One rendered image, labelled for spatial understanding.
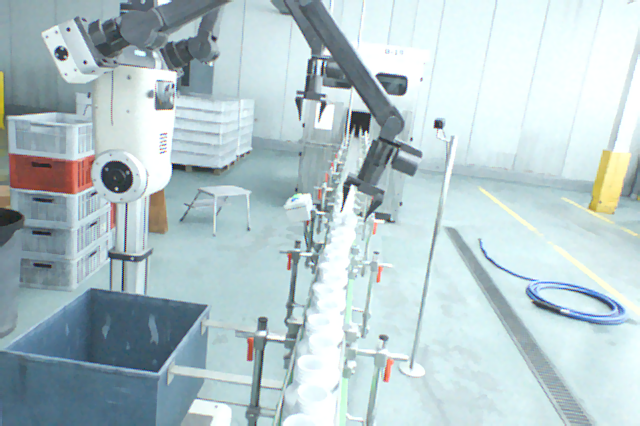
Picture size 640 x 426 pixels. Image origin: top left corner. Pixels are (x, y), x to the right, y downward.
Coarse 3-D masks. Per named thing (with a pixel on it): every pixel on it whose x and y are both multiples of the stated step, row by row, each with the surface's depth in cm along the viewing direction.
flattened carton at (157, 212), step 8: (160, 192) 440; (152, 200) 444; (160, 200) 443; (152, 208) 447; (160, 208) 447; (152, 216) 451; (160, 216) 450; (152, 224) 454; (160, 224) 453; (152, 232) 456; (160, 232) 456
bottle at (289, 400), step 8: (304, 360) 61; (312, 360) 61; (320, 360) 61; (296, 368) 59; (304, 368) 58; (312, 368) 62; (320, 368) 61; (296, 376) 60; (304, 376) 58; (312, 376) 58; (320, 376) 59; (296, 384) 60; (288, 392) 60; (296, 392) 59; (288, 400) 59; (288, 408) 59; (328, 416) 61
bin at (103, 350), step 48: (96, 288) 120; (48, 336) 105; (96, 336) 123; (144, 336) 122; (192, 336) 107; (0, 384) 92; (48, 384) 91; (96, 384) 90; (144, 384) 90; (192, 384) 113; (240, 384) 93
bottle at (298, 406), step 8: (304, 384) 55; (312, 384) 56; (320, 384) 56; (304, 392) 55; (312, 392) 56; (320, 392) 56; (328, 392) 54; (296, 400) 54; (304, 400) 53; (312, 400) 56; (320, 400) 56; (328, 400) 54; (296, 408) 54; (304, 408) 53; (312, 408) 53; (320, 408) 53; (328, 408) 54; (312, 416) 53; (320, 416) 53; (320, 424) 53; (328, 424) 55
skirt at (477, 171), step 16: (16, 112) 1173; (32, 112) 1171; (48, 112) 1167; (64, 112) 1166; (256, 144) 1148; (272, 144) 1145; (288, 144) 1142; (432, 160) 1128; (480, 176) 1125; (496, 176) 1123; (512, 176) 1120; (528, 176) 1118; (544, 176) 1115; (624, 192) 1110
